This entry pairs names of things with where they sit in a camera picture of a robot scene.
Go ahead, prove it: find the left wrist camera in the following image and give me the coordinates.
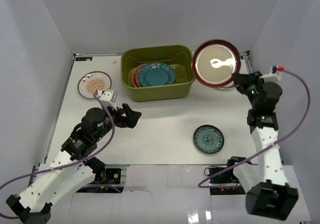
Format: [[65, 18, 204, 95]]
[[96, 89, 118, 110]]

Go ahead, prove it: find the red and teal plate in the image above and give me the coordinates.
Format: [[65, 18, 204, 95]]
[[131, 66, 140, 88]]

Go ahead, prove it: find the dark red rimmed plate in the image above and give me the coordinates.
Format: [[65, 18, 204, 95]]
[[192, 39, 241, 88]]

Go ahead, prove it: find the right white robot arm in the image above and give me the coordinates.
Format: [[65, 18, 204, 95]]
[[225, 72, 299, 221]]

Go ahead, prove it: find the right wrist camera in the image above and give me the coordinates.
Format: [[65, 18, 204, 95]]
[[260, 66, 285, 84]]

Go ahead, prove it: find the left blue table label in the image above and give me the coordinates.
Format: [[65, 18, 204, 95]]
[[75, 57, 93, 61]]

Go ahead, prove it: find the grey deer plate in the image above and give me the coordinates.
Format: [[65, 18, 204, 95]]
[[134, 70, 141, 88]]

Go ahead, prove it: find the green plastic bin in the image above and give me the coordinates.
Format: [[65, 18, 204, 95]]
[[120, 45, 195, 102]]

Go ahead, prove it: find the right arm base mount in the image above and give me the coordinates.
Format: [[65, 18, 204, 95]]
[[204, 165, 246, 196]]

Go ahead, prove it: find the white plate striped rim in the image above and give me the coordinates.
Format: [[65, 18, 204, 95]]
[[215, 82, 235, 91]]

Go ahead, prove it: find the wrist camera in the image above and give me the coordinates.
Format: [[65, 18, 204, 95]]
[[260, 66, 285, 84], [96, 89, 118, 110]]

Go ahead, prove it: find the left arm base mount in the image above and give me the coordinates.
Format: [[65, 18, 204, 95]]
[[77, 168, 124, 193]]

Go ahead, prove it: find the small blue patterned plate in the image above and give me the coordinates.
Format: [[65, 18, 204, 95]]
[[193, 125, 225, 154]]

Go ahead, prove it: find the teal scalloped plate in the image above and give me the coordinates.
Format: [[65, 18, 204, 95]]
[[137, 62, 176, 87]]

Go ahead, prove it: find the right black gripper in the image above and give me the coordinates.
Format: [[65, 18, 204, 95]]
[[231, 71, 266, 109]]

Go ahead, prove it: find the orange sunburst plate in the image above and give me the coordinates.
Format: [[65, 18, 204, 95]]
[[77, 71, 112, 99]]

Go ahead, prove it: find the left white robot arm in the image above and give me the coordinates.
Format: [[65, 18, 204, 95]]
[[6, 103, 142, 223]]

